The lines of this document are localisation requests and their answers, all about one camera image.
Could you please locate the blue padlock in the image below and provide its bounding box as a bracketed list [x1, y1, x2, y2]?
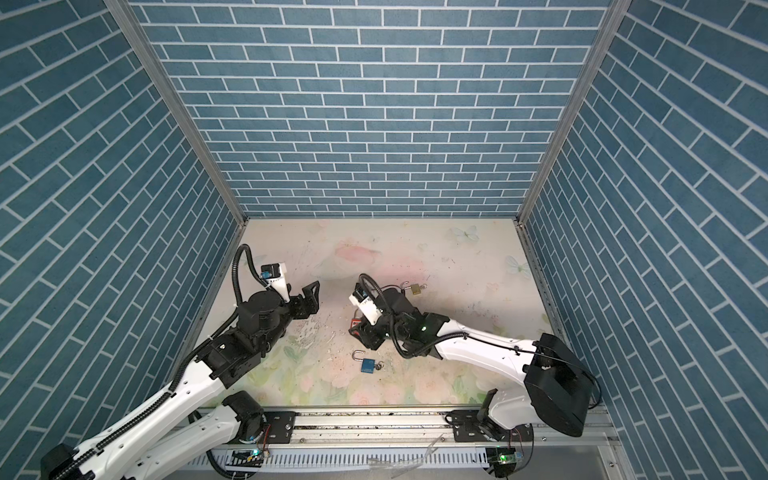
[351, 350, 384, 374]

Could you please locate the brass padlock shackle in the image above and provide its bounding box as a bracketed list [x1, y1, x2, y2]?
[400, 281, 427, 295]

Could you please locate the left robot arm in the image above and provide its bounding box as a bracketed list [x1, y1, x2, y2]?
[41, 244, 320, 479]

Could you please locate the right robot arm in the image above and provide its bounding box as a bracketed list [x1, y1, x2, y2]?
[349, 273, 602, 440]

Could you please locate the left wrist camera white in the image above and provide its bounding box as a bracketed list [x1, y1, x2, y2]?
[260, 262, 290, 303]

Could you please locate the aluminium rail base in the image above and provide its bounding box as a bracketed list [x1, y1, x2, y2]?
[171, 407, 635, 479]

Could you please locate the left corner aluminium post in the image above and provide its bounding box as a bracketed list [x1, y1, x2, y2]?
[104, 0, 247, 227]

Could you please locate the corner aluminium post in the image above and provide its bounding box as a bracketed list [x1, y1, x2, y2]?
[517, 0, 631, 226]
[104, 0, 247, 227]

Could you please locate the right corner aluminium post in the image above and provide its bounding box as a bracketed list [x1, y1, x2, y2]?
[517, 0, 631, 226]

